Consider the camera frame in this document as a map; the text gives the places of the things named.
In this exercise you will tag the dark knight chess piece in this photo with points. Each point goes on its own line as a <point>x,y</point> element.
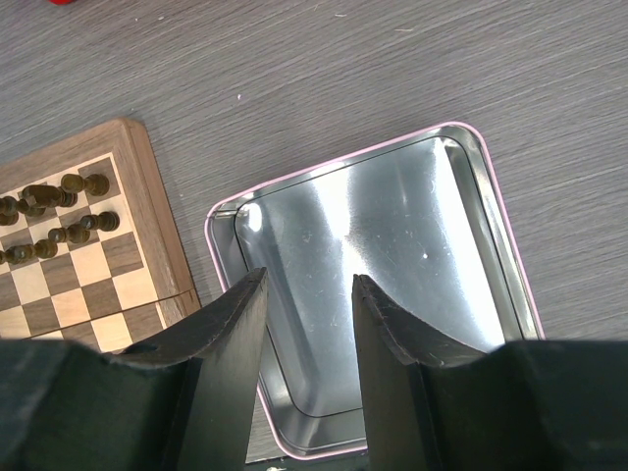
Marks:
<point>48,196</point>

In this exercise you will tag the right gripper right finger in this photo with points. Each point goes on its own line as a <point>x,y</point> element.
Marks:
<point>420,411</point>

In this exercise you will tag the dark pawn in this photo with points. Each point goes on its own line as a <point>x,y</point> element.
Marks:
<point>43,249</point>
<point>9,256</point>
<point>74,233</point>
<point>106,222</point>

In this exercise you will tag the silver metal tray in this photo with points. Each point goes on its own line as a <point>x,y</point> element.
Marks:
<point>422,215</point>

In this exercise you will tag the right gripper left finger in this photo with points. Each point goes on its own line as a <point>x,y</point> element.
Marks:
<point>199,380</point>

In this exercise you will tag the dark bishop chess piece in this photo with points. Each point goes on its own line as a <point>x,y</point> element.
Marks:
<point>29,211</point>

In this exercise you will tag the wooden chess board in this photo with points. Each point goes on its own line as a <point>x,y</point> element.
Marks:
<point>117,287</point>

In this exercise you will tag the red plastic bin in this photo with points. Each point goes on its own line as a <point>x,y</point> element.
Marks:
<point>61,1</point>

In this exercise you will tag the dark queen chess piece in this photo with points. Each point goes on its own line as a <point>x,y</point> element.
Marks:
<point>9,214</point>

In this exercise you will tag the dark rook piece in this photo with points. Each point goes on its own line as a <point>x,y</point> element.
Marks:
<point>94,184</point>

